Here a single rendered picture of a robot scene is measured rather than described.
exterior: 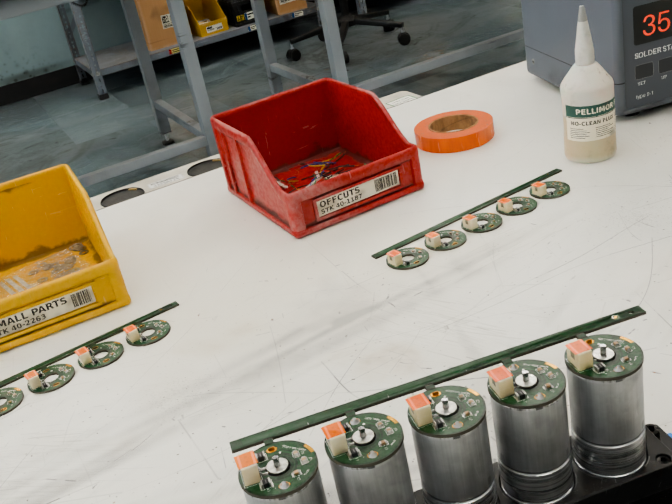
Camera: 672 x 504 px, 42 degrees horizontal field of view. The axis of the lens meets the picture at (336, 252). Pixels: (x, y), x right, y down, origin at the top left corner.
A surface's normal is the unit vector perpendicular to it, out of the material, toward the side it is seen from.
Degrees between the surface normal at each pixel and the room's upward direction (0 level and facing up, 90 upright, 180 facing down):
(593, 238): 0
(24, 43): 90
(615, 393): 90
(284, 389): 0
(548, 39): 90
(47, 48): 90
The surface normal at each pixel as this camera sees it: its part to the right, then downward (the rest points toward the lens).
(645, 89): 0.25, 0.40
